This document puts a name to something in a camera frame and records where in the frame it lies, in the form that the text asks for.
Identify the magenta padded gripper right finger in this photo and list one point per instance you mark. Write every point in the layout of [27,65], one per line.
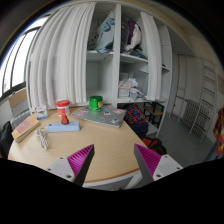
[153,166]

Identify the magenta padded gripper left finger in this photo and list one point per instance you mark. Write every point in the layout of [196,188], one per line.
[73,168]

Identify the red charger plug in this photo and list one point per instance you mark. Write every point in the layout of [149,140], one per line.
[64,120]

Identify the red black bag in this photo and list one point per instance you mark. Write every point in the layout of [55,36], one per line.
[155,145]

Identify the light blue power strip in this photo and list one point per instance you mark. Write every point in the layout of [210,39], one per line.
[59,127]

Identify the colourful patterned cushion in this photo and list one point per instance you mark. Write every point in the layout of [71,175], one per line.
[134,115]

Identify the white jar red lid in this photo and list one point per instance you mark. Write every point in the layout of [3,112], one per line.
[63,107]

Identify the grey laptop with stickers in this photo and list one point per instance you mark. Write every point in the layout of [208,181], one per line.
[107,115]

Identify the small blue card box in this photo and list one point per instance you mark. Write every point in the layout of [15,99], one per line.
[41,112]

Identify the green round tin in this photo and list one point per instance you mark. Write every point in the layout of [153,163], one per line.
[95,103]

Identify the white radiator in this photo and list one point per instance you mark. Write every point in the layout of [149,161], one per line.
[190,113]

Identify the white curtain right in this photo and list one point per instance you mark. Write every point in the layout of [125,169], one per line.
[153,49]

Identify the white curtain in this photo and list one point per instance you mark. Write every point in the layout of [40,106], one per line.
[56,68]
[153,49]

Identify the white boxes on shelf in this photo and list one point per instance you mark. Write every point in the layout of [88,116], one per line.
[133,87]

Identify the wooden chair back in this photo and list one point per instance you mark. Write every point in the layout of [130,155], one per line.
[18,102]

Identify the white ladder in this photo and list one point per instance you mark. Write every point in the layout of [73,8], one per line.
[206,106]

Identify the white shelving unit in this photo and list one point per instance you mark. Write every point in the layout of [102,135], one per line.
[102,71]

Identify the white curtain left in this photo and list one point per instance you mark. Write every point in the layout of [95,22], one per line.
[56,68]

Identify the purple white clothes pile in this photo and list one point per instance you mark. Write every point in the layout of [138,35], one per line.
[131,38]

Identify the light blue hanging clothes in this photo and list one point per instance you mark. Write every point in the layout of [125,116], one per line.
[101,35]

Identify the black frame wooden stool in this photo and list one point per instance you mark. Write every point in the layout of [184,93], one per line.
[154,112]

